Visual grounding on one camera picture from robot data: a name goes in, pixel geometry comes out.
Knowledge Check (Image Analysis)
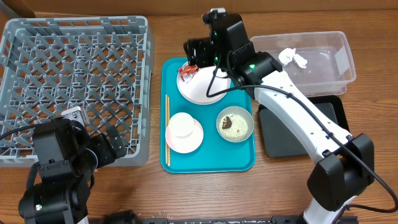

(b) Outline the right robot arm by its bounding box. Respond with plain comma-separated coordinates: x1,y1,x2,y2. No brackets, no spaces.
183,8,374,223

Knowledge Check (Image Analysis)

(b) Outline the grey plastic dish rack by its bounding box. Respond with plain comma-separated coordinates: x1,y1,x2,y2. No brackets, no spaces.
1,16,155,167

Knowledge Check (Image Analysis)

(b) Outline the clear plastic bin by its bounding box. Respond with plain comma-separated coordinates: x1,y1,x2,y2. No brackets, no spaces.
251,31,356,96

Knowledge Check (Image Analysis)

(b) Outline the large white plate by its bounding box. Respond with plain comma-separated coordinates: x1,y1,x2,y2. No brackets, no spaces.
177,62,231,105

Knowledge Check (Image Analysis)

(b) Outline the white rice pile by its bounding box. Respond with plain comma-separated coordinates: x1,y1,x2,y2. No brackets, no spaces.
218,113,248,142

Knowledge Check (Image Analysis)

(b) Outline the grey bowl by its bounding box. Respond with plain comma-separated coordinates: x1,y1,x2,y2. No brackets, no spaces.
216,106,254,142

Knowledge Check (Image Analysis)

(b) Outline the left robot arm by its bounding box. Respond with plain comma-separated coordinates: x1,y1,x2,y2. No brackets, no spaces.
18,118,126,223

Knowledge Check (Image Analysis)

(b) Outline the black tray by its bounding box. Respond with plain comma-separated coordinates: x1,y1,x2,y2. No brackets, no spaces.
259,95,349,159

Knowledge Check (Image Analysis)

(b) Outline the brown food piece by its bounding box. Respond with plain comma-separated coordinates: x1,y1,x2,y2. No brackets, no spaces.
221,116,232,129

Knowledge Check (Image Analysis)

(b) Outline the white cup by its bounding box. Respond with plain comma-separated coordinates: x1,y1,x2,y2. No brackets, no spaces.
168,112,195,138

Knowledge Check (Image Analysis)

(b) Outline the white napkin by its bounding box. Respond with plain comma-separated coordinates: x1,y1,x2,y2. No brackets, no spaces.
278,48,308,68

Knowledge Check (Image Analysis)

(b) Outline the red snack wrapper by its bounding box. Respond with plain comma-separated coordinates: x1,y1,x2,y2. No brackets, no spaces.
177,63,200,83

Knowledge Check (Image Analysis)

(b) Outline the teal serving tray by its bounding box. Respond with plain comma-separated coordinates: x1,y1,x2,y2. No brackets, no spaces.
159,57,256,174

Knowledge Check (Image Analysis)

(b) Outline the small pink plate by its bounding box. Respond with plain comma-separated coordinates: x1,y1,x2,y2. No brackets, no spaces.
165,119,204,154

